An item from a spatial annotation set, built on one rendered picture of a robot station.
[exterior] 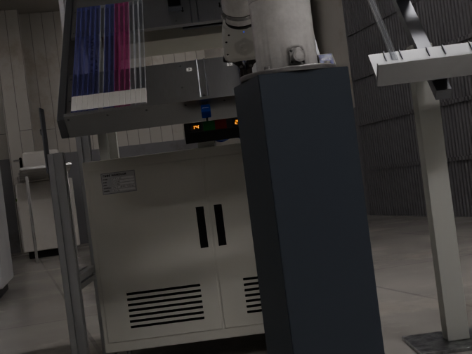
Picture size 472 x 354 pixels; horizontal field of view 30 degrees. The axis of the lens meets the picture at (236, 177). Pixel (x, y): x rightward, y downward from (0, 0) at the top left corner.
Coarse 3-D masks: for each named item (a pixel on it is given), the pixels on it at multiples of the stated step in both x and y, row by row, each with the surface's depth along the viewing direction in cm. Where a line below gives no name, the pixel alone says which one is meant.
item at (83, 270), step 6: (42, 114) 226; (42, 120) 225; (42, 126) 224; (42, 132) 224; (42, 138) 224; (198, 144) 259; (204, 144) 259; (210, 144) 259; (48, 150) 229; (84, 270) 239; (90, 270) 246; (84, 276) 235; (90, 276) 247; (84, 282) 234; (90, 282) 243
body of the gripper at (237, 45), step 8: (224, 24) 205; (224, 32) 205; (232, 32) 205; (240, 32) 205; (248, 32) 205; (224, 40) 206; (232, 40) 206; (240, 40) 206; (248, 40) 207; (224, 48) 208; (232, 48) 208; (240, 48) 208; (248, 48) 208; (224, 56) 210; (232, 56) 209; (240, 56) 210; (248, 56) 210
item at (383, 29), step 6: (372, 0) 240; (372, 6) 238; (372, 12) 238; (378, 12) 236; (378, 18) 233; (378, 24) 232; (384, 30) 229; (384, 36) 227; (390, 42) 225; (390, 48) 223; (390, 54) 222; (396, 54) 221
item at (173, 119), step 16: (208, 96) 224; (224, 96) 223; (80, 112) 223; (96, 112) 222; (112, 112) 223; (128, 112) 223; (144, 112) 224; (160, 112) 225; (176, 112) 225; (192, 112) 226; (224, 112) 227; (80, 128) 225; (96, 128) 226; (112, 128) 226; (128, 128) 227; (144, 128) 228
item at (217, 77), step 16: (176, 64) 238; (192, 64) 238; (208, 64) 237; (224, 64) 237; (160, 80) 234; (176, 80) 233; (192, 80) 233; (208, 80) 232; (224, 80) 231; (160, 96) 229; (176, 96) 228; (192, 96) 228
